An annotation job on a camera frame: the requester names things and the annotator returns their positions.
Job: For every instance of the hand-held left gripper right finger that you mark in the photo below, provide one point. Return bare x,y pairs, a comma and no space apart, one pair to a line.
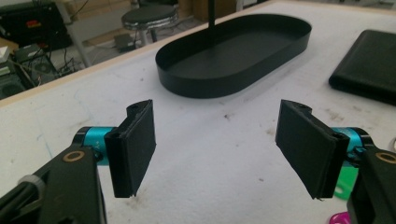
308,146

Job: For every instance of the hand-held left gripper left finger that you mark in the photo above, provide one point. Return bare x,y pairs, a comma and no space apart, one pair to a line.
132,149

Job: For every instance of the black wallet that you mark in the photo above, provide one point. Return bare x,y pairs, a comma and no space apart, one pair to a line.
370,62

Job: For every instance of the black oval tray with stand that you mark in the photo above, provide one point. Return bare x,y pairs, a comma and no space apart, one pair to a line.
218,65

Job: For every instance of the grey floor box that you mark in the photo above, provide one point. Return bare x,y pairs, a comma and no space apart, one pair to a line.
124,42

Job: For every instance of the black computer tower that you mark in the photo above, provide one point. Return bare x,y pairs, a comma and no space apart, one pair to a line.
40,67

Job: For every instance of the white metal table leg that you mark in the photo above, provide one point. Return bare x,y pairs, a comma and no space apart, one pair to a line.
74,37

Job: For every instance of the round black stool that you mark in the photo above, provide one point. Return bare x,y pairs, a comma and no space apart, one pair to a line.
149,15

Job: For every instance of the black equipment case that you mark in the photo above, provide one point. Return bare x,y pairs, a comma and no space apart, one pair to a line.
31,28

